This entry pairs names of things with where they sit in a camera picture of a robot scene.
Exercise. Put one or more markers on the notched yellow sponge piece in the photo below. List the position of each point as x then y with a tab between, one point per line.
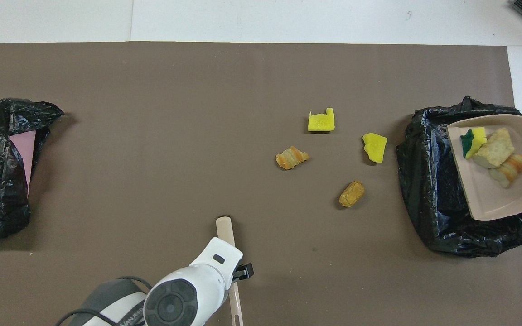
320	123

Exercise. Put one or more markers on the beige hand brush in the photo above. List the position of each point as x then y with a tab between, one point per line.
225	233

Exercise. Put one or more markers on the brown table mat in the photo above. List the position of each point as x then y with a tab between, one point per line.
152	136

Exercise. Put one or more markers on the yellow sponge chunk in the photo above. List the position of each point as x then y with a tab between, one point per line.
375	149

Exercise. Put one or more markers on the yellow and green sponge piece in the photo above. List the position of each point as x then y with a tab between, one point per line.
476	140

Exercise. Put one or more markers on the pink plastic bin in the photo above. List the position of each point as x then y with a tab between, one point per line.
24	149

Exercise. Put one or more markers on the striped bread piece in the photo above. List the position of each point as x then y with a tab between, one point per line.
292	158
508	171

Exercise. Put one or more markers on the beige plastic dustpan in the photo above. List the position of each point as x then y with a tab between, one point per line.
496	199

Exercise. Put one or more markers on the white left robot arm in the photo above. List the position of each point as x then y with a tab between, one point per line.
184	294

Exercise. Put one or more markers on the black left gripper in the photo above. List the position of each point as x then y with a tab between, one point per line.
244	271

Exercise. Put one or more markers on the pale bread chunk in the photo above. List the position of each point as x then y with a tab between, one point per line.
495	148

